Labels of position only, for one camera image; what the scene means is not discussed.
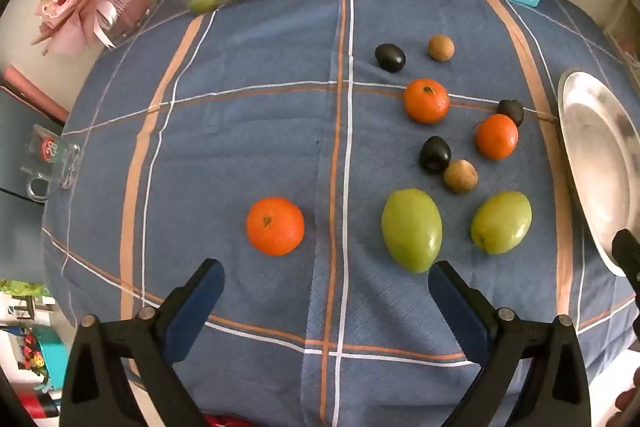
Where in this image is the person's right hand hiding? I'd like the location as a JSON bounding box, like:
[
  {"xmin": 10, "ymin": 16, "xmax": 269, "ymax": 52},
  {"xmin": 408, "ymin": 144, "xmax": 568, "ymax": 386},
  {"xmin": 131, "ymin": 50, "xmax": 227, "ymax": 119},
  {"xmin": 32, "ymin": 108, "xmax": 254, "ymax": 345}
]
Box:
[{"xmin": 606, "ymin": 369, "xmax": 640, "ymax": 427}]

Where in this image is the clear glass mug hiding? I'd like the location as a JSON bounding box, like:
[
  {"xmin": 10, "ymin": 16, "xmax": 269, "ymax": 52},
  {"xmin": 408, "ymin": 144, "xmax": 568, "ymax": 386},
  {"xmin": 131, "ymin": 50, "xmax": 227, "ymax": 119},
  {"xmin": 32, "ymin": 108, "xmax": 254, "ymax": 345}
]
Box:
[{"xmin": 20, "ymin": 124, "xmax": 82, "ymax": 202}]

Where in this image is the white shelf unit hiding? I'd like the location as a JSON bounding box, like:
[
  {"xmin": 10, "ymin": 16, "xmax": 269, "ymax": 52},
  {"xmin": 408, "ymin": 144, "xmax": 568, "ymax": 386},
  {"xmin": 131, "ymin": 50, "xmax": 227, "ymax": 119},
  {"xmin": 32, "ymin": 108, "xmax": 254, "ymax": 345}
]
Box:
[{"xmin": 604, "ymin": 0, "xmax": 640, "ymax": 75}]

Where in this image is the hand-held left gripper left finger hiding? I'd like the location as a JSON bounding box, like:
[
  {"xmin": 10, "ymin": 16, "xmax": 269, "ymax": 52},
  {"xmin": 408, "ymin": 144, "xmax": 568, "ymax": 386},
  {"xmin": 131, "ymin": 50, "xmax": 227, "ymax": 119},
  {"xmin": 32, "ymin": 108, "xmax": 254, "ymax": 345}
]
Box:
[{"xmin": 59, "ymin": 258, "xmax": 226, "ymax": 427}]

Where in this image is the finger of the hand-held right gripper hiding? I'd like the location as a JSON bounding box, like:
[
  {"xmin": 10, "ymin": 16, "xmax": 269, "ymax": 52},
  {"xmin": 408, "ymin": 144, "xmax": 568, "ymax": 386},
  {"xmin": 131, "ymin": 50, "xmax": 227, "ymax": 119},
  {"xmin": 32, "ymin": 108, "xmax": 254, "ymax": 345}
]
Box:
[{"xmin": 611, "ymin": 228, "xmax": 640, "ymax": 343}]

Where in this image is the small black fruit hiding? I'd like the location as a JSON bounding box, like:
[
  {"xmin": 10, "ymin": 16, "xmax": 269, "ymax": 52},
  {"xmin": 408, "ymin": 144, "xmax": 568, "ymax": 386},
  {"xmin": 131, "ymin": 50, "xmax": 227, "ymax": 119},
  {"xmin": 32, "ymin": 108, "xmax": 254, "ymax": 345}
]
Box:
[
  {"xmin": 496, "ymin": 100, "xmax": 525, "ymax": 126},
  {"xmin": 419, "ymin": 136, "xmax": 452, "ymax": 174},
  {"xmin": 374, "ymin": 44, "xmax": 407, "ymax": 73}
]

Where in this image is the brown longan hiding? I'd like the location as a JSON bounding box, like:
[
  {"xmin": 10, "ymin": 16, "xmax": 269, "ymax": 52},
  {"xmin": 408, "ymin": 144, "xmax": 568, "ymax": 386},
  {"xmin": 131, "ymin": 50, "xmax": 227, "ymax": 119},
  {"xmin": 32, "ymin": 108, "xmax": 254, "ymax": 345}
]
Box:
[
  {"xmin": 443, "ymin": 159, "xmax": 479, "ymax": 194},
  {"xmin": 428, "ymin": 35, "xmax": 455, "ymax": 62}
]

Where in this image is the silver metal plate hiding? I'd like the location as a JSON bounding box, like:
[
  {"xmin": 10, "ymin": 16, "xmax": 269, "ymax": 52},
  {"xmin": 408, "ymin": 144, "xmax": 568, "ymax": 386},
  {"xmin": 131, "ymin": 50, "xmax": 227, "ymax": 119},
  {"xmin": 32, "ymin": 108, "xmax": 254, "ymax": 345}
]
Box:
[{"xmin": 557, "ymin": 69, "xmax": 640, "ymax": 278}]

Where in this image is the orange mandarin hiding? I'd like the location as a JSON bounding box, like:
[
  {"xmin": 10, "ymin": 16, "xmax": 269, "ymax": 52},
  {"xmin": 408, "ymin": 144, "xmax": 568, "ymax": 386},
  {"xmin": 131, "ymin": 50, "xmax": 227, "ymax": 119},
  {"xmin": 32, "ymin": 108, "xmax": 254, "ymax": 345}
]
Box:
[
  {"xmin": 403, "ymin": 78, "xmax": 451, "ymax": 124},
  {"xmin": 246, "ymin": 197, "xmax": 306, "ymax": 257},
  {"xmin": 475, "ymin": 114, "xmax": 520, "ymax": 160}
]

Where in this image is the teal toy box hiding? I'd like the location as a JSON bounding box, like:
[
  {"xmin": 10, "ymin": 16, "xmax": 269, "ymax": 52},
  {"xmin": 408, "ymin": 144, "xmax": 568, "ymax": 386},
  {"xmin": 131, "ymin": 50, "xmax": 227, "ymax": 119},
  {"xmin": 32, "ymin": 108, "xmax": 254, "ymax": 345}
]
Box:
[{"xmin": 20, "ymin": 326, "xmax": 68, "ymax": 394}]

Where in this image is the blue plaid tablecloth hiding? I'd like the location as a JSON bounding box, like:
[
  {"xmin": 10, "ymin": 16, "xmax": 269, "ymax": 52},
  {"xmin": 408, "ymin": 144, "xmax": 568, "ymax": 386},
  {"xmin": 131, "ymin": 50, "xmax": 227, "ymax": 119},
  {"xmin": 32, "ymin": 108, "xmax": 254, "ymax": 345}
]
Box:
[{"xmin": 42, "ymin": 0, "xmax": 640, "ymax": 427}]

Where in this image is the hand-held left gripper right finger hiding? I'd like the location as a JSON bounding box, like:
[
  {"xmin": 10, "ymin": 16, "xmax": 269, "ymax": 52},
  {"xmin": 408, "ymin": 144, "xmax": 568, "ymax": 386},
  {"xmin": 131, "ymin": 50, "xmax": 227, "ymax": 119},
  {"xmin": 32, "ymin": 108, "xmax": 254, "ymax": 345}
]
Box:
[{"xmin": 428, "ymin": 259, "xmax": 594, "ymax": 427}]

